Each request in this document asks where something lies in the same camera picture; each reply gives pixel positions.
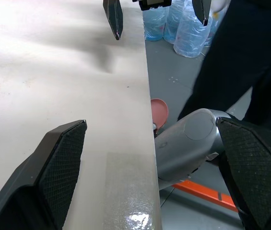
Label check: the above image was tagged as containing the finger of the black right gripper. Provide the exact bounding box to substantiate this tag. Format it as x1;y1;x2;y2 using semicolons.
192;0;212;27
102;0;124;41

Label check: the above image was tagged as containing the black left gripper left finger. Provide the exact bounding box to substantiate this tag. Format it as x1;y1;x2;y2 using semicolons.
0;119;88;230

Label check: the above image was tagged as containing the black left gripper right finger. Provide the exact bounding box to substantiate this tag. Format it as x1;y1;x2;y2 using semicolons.
215;116;271;230

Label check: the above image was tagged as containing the person in dark trousers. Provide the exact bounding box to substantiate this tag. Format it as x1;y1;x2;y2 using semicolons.
177;0;271;131

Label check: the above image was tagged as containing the orange floor strip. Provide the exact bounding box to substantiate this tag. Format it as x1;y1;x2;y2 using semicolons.
173;180;238;213

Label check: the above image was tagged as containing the silver robot leg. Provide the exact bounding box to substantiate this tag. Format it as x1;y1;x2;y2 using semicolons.
153;108;223;190

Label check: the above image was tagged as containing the clear tape patch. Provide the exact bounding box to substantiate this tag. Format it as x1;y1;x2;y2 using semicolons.
102;151;156;230

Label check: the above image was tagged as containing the pink round disc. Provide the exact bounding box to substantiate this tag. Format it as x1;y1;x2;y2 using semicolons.
150;98;169;137

